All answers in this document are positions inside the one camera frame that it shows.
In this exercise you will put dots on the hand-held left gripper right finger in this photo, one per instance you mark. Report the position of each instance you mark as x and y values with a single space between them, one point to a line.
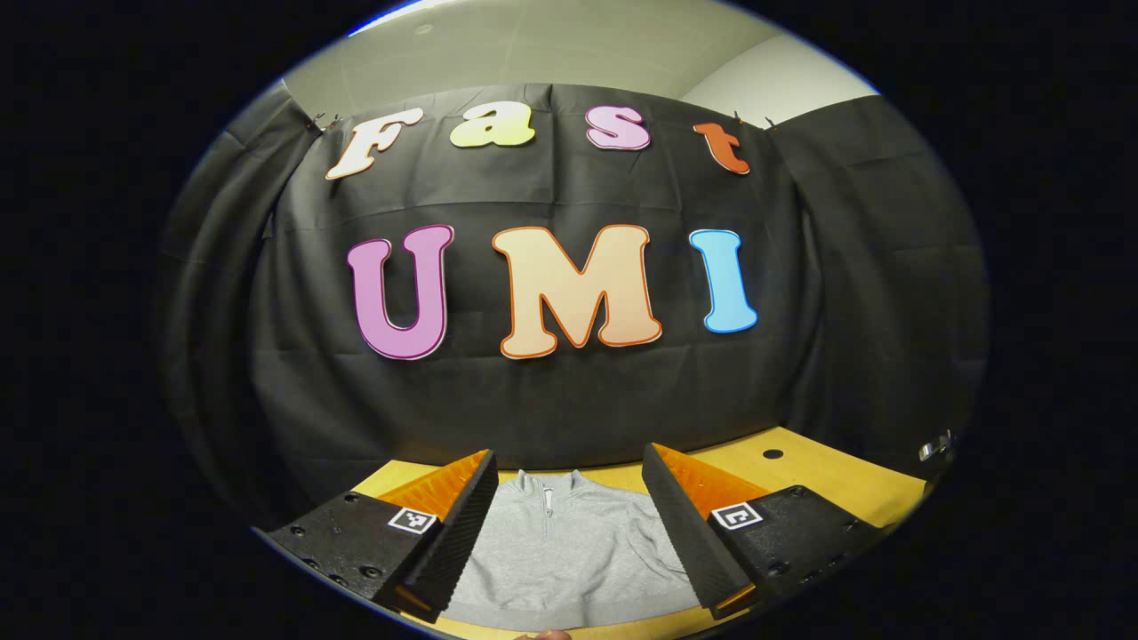
685 542

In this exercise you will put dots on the grey zip-neck sweatshirt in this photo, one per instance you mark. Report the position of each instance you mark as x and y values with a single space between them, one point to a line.
578 551

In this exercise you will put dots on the black backdrop cloth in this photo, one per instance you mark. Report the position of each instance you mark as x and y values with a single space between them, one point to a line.
551 391

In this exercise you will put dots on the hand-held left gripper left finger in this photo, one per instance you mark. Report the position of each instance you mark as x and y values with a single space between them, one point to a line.
458 547

